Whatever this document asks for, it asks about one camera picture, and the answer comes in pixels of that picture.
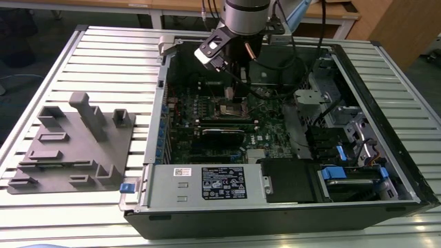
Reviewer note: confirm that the green motherboard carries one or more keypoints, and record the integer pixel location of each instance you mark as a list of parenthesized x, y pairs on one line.
[(272, 129)]

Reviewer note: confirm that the CPU socket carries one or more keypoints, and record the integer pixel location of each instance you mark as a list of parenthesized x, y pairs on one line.
[(229, 109)]

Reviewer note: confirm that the hard disk in blue carrier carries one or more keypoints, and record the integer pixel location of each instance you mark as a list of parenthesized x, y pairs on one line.
[(333, 172)]

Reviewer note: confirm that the perforated metal drive cage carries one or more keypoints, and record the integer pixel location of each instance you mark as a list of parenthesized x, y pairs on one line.
[(324, 80)]

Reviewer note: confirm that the black PC case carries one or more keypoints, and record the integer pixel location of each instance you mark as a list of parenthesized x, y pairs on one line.
[(241, 224)]

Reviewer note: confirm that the grey power supply unit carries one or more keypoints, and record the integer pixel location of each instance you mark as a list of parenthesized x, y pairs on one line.
[(165, 186)]

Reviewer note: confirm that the metal locking lever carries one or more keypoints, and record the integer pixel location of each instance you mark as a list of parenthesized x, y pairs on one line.
[(256, 107), (212, 93)]

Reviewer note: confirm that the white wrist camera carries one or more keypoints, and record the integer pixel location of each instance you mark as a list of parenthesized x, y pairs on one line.
[(206, 55)]

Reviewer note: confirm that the blue plastic bay clip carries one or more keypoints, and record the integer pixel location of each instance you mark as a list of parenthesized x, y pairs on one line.
[(338, 152)]

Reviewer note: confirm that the grey case latch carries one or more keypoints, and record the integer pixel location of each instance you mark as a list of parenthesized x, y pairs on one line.
[(165, 44)]

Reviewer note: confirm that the blue case latch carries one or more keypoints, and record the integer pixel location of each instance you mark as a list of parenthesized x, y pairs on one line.
[(127, 188)]

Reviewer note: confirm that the black graphics card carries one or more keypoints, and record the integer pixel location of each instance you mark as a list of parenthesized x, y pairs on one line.
[(224, 137)]

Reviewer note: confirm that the grey parts rack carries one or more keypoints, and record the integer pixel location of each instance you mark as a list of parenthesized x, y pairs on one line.
[(68, 155)]

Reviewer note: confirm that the black plastic disk bay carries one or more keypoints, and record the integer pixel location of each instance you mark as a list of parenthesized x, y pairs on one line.
[(320, 139)]

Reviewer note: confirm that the wooden desk white frame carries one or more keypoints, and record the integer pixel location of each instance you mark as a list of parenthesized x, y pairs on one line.
[(168, 3), (85, 3)]

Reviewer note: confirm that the silver metal drive bracket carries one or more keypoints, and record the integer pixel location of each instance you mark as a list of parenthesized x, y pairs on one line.
[(308, 99)]

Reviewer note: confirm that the silver heat sink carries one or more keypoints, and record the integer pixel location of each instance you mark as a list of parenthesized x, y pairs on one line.
[(256, 153)]

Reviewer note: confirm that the small grey wrist camera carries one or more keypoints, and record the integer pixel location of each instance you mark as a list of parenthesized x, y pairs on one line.
[(278, 40)]

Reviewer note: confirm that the silver square CPU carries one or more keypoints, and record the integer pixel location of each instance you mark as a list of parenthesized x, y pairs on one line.
[(229, 93)]

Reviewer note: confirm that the wooden cabinet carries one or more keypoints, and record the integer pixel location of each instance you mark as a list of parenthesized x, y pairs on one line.
[(406, 25)]

